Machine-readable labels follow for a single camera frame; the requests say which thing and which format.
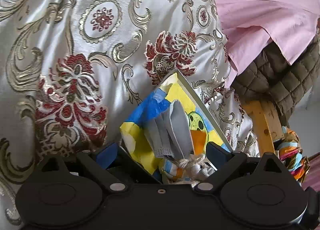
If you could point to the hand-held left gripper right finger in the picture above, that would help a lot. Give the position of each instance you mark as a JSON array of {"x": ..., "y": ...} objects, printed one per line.
[{"x": 217, "y": 153}]

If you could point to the wooden bed rail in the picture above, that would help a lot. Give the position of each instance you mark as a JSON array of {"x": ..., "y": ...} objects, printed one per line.
[{"x": 265, "y": 125}]

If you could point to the painted cardboard box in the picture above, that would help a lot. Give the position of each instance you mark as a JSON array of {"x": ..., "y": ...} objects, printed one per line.
[{"x": 140, "y": 130}]

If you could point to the colourful patterned cloth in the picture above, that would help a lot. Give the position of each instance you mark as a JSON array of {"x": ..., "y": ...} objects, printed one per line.
[{"x": 290, "y": 150}]

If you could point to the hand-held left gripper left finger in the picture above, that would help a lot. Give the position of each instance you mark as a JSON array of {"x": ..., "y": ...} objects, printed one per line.
[{"x": 107, "y": 156}]

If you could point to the pink cloth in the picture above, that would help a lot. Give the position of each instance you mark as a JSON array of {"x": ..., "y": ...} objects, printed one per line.
[{"x": 262, "y": 7}]

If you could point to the grey face mask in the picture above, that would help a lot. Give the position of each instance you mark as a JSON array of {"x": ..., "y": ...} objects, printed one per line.
[{"x": 175, "y": 125}]

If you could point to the floral satin blanket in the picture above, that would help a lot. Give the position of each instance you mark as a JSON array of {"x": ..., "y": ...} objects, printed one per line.
[{"x": 75, "y": 19}]

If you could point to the striped towel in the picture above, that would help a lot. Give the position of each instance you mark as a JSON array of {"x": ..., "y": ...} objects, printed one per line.
[{"x": 170, "y": 172}]

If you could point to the brown quilted jacket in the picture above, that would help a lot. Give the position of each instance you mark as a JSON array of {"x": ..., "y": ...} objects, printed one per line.
[{"x": 275, "y": 82}]

